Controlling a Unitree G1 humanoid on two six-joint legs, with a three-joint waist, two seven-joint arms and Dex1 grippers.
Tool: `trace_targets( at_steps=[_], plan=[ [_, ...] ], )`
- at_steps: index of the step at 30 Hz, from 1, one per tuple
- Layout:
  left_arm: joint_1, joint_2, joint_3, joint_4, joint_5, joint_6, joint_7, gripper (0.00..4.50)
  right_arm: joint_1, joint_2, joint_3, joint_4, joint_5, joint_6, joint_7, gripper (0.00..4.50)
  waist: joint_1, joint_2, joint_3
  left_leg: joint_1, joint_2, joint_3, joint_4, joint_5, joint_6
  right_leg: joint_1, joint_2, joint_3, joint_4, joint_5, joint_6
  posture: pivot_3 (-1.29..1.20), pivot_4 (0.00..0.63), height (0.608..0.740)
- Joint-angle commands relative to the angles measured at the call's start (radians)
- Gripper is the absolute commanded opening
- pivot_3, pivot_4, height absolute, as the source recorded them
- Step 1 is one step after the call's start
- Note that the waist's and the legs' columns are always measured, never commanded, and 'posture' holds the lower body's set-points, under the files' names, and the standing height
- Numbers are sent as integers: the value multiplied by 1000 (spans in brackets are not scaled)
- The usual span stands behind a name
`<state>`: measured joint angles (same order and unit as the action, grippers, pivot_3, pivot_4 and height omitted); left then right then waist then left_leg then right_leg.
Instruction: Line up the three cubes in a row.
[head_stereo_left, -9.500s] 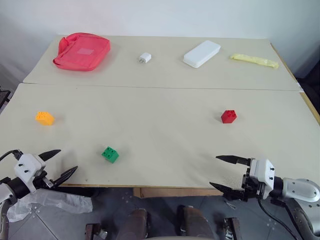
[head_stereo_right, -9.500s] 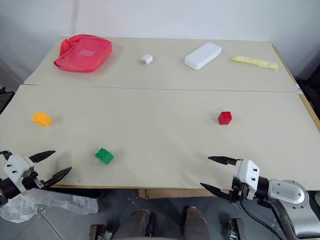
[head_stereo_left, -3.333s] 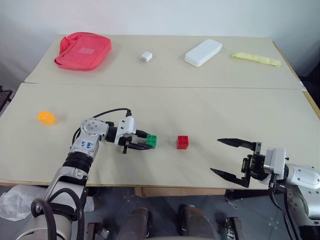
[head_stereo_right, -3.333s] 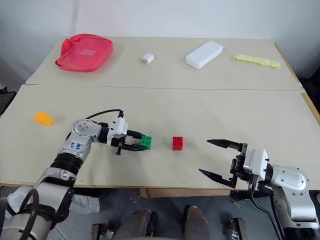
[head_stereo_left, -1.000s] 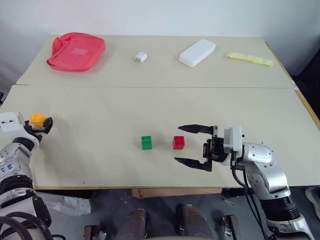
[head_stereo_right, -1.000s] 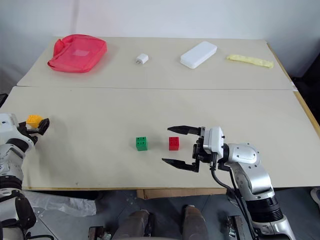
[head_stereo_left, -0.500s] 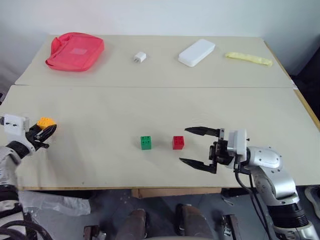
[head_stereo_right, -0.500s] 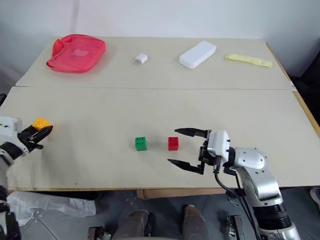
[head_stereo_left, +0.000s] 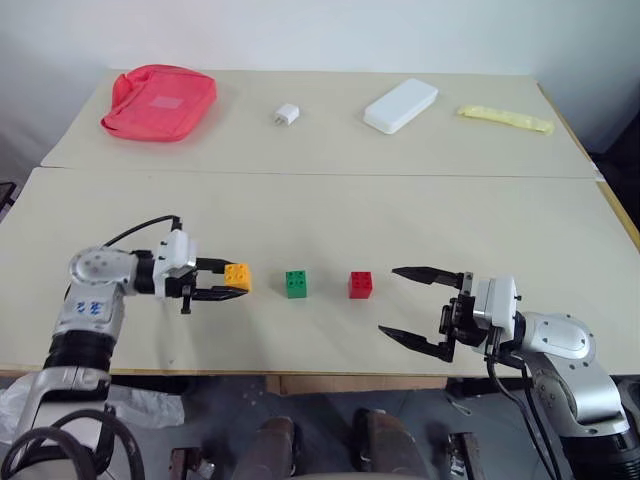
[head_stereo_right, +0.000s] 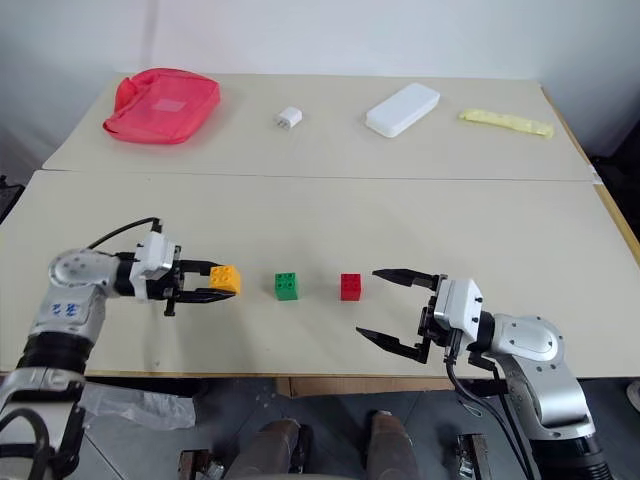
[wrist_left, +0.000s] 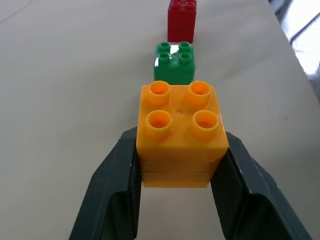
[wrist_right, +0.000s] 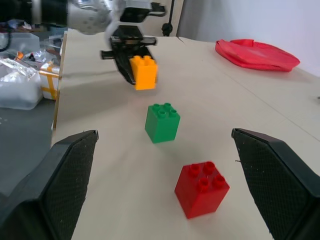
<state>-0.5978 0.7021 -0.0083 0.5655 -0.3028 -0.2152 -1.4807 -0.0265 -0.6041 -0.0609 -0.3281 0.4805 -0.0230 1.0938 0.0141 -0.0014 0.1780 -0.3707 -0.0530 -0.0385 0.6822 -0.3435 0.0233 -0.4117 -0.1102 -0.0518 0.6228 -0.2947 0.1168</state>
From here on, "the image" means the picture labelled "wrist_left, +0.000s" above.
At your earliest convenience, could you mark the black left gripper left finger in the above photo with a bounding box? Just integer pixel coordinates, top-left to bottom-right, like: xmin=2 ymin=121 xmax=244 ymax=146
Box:
xmin=68 ymin=126 xmax=143 ymax=240

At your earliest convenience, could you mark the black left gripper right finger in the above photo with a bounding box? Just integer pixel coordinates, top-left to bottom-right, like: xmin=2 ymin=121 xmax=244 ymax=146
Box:
xmin=210 ymin=131 xmax=314 ymax=240

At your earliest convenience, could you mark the orange studded toy brick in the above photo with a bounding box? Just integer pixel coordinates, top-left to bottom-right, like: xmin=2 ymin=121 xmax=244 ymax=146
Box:
xmin=136 ymin=80 xmax=230 ymax=188

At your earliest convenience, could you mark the green studded toy brick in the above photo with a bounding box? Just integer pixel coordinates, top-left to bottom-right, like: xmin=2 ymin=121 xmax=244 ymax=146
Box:
xmin=153 ymin=41 xmax=196 ymax=86

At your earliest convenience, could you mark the red studded toy brick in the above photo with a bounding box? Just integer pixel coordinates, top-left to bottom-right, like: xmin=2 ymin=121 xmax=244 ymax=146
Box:
xmin=167 ymin=0 xmax=197 ymax=44

